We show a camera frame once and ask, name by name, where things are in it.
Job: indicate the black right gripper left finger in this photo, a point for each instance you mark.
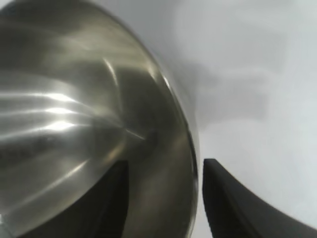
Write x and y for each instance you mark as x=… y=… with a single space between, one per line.
x=111 y=203

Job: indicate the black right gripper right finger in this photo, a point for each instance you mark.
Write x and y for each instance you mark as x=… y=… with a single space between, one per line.
x=235 y=213

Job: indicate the stainless steel mixing bowl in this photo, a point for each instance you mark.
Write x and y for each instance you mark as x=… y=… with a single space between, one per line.
x=62 y=74

